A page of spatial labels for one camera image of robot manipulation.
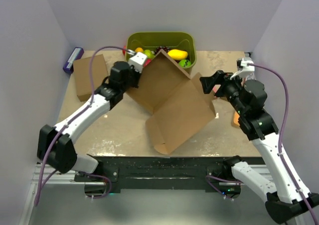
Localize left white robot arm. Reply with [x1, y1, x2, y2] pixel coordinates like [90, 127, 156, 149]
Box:
[37, 59, 145, 181]

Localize orange fruit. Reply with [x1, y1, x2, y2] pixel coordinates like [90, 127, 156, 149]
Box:
[135, 47, 144, 53]

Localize yellow mango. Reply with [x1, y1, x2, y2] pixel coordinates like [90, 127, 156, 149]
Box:
[167, 49, 188, 61]

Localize purple white box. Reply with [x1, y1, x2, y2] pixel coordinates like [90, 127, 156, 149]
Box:
[63, 47, 84, 75]

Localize pink sponge block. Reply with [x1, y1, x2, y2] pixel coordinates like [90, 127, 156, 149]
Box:
[212, 85, 220, 93]

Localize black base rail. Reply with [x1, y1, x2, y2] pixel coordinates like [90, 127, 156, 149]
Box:
[74, 156, 265, 198]

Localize olive green plastic bin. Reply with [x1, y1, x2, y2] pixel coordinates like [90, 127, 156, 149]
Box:
[126, 31, 197, 74]

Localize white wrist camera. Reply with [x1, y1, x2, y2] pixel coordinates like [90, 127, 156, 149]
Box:
[230, 57, 255, 81]
[127, 49, 148, 73]

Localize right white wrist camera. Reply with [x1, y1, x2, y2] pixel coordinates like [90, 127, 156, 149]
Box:
[230, 57, 255, 81]

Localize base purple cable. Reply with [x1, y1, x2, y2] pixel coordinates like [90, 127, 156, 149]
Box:
[79, 172, 113, 200]
[204, 174, 242, 200]

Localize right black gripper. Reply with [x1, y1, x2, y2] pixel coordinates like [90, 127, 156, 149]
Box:
[199, 70, 247, 115]

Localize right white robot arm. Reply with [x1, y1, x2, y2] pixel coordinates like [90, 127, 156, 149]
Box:
[199, 70, 319, 224]

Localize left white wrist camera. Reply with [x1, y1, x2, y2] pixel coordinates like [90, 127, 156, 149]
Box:
[127, 49, 148, 73]

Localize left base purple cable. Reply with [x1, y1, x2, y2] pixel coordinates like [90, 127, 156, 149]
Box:
[79, 172, 113, 200]

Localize closed brown cardboard box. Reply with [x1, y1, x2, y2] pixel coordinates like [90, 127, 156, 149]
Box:
[72, 54, 110, 102]

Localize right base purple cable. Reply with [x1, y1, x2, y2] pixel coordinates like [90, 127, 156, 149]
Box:
[204, 174, 242, 200]

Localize orange sponge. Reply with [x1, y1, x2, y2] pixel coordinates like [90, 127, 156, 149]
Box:
[231, 111, 240, 128]

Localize upper purple grapes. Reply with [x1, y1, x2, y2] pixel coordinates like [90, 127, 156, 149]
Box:
[155, 46, 170, 55]

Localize pink dragon fruit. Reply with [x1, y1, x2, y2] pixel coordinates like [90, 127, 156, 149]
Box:
[144, 59, 152, 67]

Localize brown cardboard paper box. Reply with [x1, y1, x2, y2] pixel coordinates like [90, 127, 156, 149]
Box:
[127, 50, 216, 155]

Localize red fruit behind bin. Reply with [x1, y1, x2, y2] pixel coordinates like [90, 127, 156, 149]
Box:
[122, 45, 127, 56]

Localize red white toothpaste box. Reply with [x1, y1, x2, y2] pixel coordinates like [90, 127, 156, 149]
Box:
[245, 72, 256, 81]

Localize green pear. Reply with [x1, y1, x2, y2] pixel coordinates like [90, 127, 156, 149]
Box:
[143, 49, 155, 59]

